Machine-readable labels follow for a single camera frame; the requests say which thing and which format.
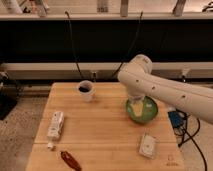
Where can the yellow sponge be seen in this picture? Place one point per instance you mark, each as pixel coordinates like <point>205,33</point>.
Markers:
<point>137,109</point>

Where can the blue box on floor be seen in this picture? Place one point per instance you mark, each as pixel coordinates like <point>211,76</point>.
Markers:
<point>175,118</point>

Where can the dark equipment at left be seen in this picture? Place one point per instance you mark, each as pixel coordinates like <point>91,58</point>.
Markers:
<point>9,94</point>

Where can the white square packet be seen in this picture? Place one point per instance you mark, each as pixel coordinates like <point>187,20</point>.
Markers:
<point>147,146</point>

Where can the green bowl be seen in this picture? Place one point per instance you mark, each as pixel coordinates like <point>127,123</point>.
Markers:
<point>149,111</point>

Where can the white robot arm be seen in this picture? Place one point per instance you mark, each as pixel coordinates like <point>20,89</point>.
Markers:
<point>139,82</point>

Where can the white rectangular box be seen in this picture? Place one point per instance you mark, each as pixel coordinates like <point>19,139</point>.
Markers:
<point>55,127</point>

